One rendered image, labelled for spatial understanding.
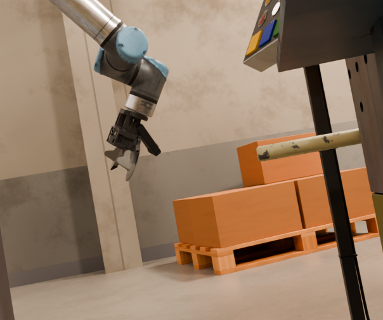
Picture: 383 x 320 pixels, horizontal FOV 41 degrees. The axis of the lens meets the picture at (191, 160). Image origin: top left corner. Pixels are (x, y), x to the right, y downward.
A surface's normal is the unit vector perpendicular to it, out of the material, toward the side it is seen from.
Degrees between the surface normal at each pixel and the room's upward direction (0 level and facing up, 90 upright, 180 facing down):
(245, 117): 90
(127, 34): 94
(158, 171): 90
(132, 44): 94
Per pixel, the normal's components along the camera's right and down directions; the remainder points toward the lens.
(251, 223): 0.38, -0.11
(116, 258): 0.11, -0.07
